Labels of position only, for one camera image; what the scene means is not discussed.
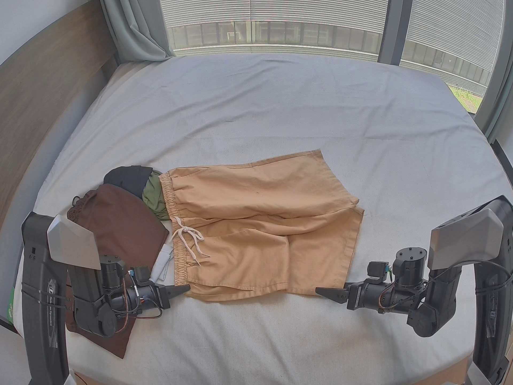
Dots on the green garment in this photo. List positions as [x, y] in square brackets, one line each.
[154, 199]

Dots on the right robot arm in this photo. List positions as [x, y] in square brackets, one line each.
[465, 239]

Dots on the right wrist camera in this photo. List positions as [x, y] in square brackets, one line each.
[377, 270]

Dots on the tan shorts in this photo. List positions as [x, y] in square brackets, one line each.
[260, 215]

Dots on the black garment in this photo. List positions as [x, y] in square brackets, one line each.
[124, 179]

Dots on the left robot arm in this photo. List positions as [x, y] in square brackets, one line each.
[44, 295]

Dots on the bed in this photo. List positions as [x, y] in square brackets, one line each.
[280, 106]

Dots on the white garment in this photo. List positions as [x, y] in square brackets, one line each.
[162, 261]

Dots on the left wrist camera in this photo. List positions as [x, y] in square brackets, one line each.
[141, 275]

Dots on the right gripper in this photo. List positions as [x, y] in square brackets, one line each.
[366, 295]

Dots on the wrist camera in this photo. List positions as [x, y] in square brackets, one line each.
[141, 275]
[377, 270]

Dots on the green printed package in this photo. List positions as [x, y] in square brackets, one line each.
[11, 307]

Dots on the grey-green curtain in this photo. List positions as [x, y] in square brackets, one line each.
[132, 26]

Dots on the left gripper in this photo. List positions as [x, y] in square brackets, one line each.
[150, 297]

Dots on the window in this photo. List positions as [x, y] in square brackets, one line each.
[396, 14]

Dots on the brown garment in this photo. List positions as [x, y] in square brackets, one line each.
[120, 223]

